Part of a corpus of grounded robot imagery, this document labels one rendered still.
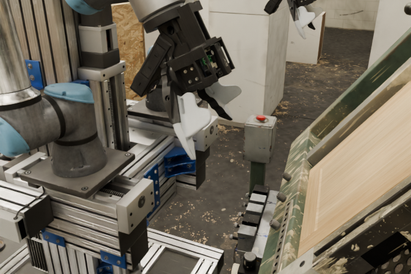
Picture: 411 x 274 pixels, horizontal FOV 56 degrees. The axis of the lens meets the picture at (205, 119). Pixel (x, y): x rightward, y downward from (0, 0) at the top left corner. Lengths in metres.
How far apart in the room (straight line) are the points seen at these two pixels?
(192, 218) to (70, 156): 1.60
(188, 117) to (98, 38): 0.73
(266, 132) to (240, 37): 1.98
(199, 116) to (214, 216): 2.08
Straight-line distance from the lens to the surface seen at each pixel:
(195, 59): 0.53
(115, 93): 1.32
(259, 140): 1.62
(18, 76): 0.95
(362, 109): 1.34
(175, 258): 2.00
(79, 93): 1.01
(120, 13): 2.78
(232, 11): 3.48
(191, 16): 0.54
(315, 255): 0.85
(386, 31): 4.79
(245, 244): 1.31
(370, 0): 9.17
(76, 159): 1.07
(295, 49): 6.15
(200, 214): 2.60
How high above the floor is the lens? 1.59
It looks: 24 degrees down
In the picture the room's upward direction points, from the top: straight up
